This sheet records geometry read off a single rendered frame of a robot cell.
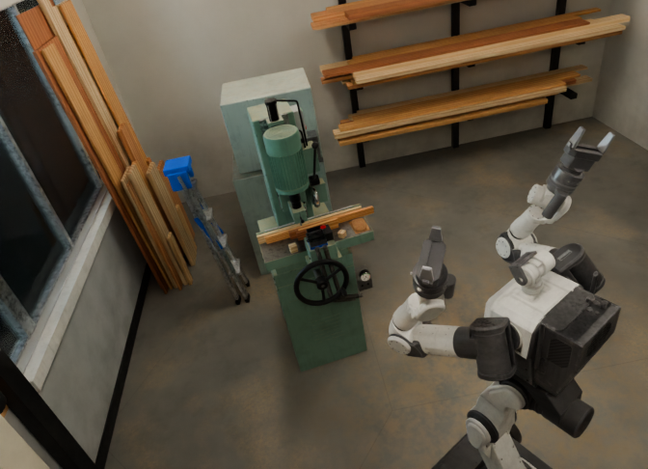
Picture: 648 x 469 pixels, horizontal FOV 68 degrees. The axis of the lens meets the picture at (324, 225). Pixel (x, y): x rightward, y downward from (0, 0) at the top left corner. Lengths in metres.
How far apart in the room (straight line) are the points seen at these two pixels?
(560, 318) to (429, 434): 1.49
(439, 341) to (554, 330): 0.31
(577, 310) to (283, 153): 1.42
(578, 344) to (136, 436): 2.52
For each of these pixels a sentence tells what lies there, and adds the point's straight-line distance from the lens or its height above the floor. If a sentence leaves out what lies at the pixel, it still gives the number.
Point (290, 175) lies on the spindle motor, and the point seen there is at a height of 1.31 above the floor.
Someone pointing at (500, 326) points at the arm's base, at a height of 1.40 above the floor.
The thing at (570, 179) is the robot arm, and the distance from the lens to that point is 1.67.
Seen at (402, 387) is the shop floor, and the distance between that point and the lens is 2.99.
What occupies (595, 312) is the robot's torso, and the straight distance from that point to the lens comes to 1.54.
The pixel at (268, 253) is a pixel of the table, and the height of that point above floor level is 0.90.
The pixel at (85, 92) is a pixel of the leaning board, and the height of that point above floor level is 1.54.
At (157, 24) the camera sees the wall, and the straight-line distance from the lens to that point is 4.60.
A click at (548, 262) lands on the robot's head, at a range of 1.51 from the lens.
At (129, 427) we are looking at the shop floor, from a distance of 3.32.
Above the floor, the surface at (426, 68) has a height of 1.06.
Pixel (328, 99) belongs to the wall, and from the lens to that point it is 4.77.
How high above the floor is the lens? 2.42
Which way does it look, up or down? 35 degrees down
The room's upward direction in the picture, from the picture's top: 11 degrees counter-clockwise
